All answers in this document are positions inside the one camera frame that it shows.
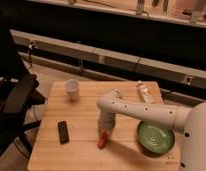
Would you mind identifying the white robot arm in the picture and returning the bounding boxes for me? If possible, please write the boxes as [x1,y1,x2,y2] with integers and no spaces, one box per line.
[97,89,206,171]

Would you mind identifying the black rectangular block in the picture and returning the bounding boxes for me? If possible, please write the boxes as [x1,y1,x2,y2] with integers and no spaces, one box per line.
[58,121,69,144]

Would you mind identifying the green plate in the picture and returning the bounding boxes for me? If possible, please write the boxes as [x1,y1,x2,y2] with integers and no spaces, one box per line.
[137,121,175,155]

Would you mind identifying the black chair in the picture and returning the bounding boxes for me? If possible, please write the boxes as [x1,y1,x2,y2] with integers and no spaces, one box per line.
[0,19,45,158]

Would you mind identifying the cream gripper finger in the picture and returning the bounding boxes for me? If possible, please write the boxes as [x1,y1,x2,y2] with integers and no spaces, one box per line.
[98,128,111,137]

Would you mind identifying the red pepper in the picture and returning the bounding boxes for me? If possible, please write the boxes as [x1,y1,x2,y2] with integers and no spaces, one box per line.
[98,135,108,149]

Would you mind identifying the white paper cup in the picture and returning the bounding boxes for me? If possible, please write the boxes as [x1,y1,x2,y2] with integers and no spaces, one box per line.
[64,79,79,101]

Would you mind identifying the white tube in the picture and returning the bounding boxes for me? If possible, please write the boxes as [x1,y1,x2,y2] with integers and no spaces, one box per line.
[137,81,154,103]

